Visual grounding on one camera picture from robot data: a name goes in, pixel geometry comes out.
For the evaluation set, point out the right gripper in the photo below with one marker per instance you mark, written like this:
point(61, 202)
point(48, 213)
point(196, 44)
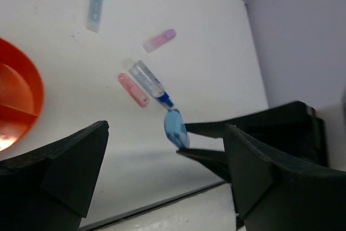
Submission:
point(297, 130)

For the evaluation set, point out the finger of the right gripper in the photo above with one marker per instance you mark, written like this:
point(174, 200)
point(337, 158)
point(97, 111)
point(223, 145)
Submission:
point(213, 160)

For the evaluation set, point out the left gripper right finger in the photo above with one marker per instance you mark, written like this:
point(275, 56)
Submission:
point(276, 191)

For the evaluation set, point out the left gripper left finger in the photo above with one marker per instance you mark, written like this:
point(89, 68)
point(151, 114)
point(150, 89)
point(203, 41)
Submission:
point(51, 187)

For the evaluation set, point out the blue plastic case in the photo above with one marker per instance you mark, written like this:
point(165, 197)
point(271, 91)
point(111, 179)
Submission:
point(175, 129)

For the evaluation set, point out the pink plastic case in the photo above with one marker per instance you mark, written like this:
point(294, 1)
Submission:
point(137, 94)

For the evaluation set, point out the clear spray bottle blue cap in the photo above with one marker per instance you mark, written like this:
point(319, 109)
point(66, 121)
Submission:
point(148, 81)

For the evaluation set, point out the pink purple highlighter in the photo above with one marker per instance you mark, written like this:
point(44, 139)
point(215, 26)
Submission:
point(158, 41)

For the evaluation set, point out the blue capped highlighter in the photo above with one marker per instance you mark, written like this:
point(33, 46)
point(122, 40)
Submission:
point(93, 19)

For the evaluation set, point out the orange round organizer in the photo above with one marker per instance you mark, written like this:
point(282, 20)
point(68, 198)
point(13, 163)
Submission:
point(22, 94)

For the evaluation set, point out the metal rail base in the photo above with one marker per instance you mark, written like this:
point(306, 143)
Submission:
point(113, 202)

